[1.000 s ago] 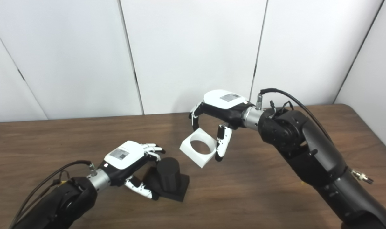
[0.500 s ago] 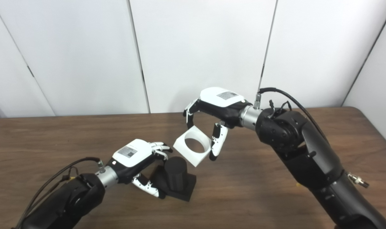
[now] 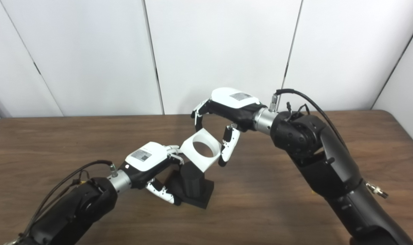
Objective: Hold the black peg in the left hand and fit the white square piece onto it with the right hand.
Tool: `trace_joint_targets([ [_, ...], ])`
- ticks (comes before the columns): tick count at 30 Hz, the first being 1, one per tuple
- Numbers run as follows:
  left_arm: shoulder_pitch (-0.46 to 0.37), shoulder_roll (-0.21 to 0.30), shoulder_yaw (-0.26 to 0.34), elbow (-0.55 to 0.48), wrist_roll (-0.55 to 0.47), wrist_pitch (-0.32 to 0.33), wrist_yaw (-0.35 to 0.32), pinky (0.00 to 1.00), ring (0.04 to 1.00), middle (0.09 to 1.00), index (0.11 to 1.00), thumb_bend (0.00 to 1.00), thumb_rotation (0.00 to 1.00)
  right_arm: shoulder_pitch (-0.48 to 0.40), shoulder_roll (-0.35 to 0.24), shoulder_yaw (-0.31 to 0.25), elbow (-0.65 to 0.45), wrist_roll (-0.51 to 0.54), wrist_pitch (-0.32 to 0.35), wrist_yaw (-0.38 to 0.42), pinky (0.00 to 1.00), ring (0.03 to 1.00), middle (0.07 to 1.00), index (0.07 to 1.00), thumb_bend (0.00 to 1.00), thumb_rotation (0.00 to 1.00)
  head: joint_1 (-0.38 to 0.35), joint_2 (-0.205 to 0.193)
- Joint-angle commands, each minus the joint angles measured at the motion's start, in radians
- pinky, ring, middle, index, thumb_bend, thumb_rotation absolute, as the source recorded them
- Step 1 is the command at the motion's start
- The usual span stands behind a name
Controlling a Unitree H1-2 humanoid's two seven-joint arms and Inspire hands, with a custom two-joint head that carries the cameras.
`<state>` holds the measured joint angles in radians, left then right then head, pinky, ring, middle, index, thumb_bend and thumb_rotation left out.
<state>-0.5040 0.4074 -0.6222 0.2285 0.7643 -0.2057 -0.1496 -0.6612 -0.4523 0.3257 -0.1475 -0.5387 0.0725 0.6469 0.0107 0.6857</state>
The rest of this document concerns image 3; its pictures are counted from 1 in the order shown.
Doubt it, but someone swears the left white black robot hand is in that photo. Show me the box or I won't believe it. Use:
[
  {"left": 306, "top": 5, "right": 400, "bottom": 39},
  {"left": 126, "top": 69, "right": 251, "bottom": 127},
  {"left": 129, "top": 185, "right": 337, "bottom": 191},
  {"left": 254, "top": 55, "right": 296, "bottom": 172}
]
[{"left": 120, "top": 142, "right": 185, "bottom": 206}]

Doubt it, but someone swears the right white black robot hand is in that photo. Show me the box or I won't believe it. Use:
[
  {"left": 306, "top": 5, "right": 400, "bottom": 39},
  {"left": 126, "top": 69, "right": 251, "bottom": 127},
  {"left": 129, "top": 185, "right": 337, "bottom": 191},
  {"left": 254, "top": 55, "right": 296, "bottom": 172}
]
[{"left": 191, "top": 87, "right": 266, "bottom": 167}]

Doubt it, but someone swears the black peg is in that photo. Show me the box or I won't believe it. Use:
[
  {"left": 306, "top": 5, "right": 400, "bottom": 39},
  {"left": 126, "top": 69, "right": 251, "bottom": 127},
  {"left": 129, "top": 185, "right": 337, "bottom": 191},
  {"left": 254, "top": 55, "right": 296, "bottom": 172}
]
[{"left": 164, "top": 160, "right": 215, "bottom": 209}]

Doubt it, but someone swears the white square piece with hole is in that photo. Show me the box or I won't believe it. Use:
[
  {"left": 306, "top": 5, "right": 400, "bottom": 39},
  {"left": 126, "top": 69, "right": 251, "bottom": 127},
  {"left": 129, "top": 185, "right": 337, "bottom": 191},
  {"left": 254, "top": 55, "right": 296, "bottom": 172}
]
[{"left": 179, "top": 128, "right": 222, "bottom": 173}]

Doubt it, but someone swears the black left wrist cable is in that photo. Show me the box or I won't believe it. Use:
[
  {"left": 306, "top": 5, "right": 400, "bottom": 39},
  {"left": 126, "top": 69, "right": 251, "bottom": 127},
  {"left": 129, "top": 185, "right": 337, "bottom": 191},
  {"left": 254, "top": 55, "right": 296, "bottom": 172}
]
[{"left": 2, "top": 160, "right": 117, "bottom": 245}]

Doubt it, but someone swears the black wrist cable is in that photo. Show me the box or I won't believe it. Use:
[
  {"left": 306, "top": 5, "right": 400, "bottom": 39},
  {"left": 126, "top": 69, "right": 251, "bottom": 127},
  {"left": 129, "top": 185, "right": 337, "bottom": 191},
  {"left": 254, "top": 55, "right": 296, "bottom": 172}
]
[
  {"left": 269, "top": 88, "right": 389, "bottom": 199},
  {"left": 2, "top": 160, "right": 117, "bottom": 245}
]

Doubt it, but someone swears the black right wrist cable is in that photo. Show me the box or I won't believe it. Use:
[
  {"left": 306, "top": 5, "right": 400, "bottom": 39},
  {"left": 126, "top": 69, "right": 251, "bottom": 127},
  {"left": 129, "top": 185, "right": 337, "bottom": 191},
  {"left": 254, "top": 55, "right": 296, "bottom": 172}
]
[{"left": 269, "top": 88, "right": 389, "bottom": 199}]

